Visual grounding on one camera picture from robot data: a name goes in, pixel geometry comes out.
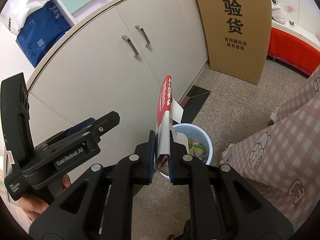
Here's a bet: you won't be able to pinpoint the person's left hand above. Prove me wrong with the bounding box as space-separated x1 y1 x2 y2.
18 174 72 222

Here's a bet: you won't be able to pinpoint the red storage bench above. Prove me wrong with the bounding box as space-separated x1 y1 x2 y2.
268 20 319 76

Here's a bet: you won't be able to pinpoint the large brown cardboard box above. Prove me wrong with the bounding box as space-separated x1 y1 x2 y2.
197 0 272 85

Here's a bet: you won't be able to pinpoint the light blue trash bin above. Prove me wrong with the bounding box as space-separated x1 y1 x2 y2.
155 124 213 178

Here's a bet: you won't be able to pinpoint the pink checkered tablecloth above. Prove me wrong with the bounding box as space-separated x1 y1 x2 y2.
220 69 320 230

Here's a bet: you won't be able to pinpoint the white lower cabinet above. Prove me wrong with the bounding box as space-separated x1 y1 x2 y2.
27 0 208 180

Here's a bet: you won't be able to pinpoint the red white box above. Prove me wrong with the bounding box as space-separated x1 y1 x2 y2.
155 75 189 176

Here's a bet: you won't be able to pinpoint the white paper shopping bag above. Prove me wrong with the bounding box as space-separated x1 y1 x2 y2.
1 0 49 36

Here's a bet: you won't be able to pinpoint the white wardrobe doors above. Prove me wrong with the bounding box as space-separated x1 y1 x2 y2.
277 0 319 47

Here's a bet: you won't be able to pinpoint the white plastic bag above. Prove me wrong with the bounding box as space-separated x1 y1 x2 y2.
272 0 286 24

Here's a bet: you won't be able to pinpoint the blue shopping bag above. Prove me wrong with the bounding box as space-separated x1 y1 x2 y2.
16 1 71 67

